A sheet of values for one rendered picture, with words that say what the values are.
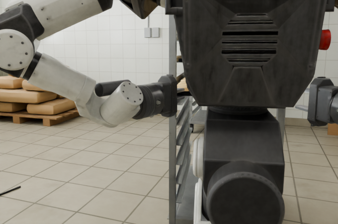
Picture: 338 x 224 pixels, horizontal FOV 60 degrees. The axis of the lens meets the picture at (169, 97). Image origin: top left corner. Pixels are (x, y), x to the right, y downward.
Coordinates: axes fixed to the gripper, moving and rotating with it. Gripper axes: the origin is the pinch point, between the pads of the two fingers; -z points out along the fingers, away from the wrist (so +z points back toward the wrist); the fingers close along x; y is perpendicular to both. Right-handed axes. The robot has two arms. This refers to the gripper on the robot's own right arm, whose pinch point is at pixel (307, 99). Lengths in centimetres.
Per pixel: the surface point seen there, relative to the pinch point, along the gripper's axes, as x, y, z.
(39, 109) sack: -60, 84, -329
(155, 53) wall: 9, -66, -329
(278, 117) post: -14.3, -22.2, -34.8
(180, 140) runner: -28, 10, -61
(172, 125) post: -19, 16, -57
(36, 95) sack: -42, 86, -325
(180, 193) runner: -55, 9, -62
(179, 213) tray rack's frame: -63, 11, -59
